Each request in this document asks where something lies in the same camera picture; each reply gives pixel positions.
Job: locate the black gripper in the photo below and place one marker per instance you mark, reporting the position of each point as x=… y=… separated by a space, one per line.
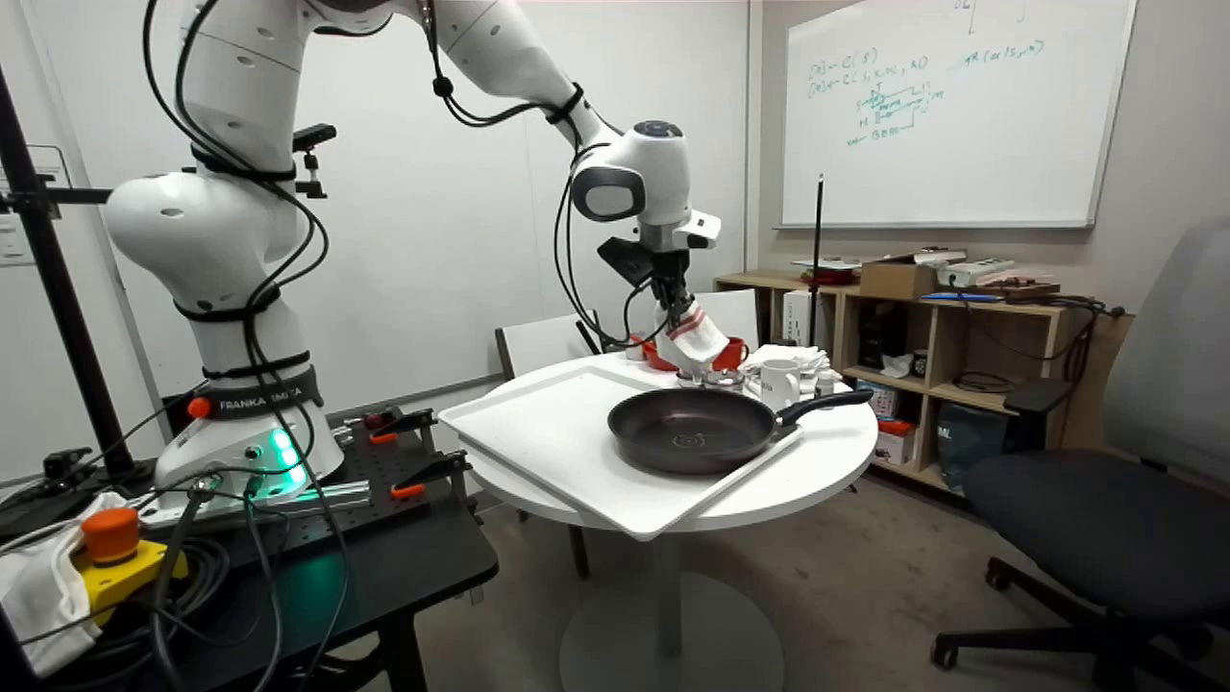
x=671 y=273

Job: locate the white towel with red stripes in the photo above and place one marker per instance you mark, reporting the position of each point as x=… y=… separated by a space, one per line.
x=699 y=345

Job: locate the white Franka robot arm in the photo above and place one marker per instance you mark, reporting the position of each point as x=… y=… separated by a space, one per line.
x=233 y=245

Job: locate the black frying pan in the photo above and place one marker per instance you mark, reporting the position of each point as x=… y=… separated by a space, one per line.
x=693 y=433

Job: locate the large white tray board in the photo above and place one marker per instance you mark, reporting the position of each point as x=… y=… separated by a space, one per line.
x=552 y=446

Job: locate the white foam board panel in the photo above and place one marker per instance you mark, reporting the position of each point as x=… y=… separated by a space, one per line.
x=538 y=345
x=730 y=311

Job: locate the red cup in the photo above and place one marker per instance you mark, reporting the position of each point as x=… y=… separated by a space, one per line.
x=734 y=352

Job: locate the crumpled white napkin cloth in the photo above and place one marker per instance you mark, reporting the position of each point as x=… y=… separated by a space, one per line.
x=789 y=370

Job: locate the thin black pole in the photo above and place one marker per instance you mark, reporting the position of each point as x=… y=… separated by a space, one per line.
x=817 y=255

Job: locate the round white table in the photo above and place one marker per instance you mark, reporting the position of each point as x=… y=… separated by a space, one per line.
x=821 y=446

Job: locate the small cardboard box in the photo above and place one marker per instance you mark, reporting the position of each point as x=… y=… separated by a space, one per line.
x=898 y=278

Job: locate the wooden shelf unit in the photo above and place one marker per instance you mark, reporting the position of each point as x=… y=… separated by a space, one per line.
x=973 y=347

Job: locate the stack of books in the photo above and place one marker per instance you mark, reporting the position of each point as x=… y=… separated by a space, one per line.
x=982 y=273

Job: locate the black perforated workbench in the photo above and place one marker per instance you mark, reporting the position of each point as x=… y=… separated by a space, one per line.
x=385 y=563

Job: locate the grey robot mounting plate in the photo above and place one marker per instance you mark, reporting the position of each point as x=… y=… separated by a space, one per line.
x=307 y=501

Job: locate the grey office chair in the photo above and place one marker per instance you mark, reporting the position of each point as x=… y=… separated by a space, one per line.
x=1117 y=511

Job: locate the orange and yellow emergency stop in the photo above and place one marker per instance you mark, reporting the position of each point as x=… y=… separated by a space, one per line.
x=112 y=540

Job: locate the white rag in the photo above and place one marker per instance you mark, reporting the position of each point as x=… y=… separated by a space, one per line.
x=38 y=588

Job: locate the wall whiteboard with writing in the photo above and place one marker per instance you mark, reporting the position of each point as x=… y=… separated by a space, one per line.
x=963 y=115

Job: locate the black vertical frame stand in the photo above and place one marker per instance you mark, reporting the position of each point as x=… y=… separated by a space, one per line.
x=52 y=295

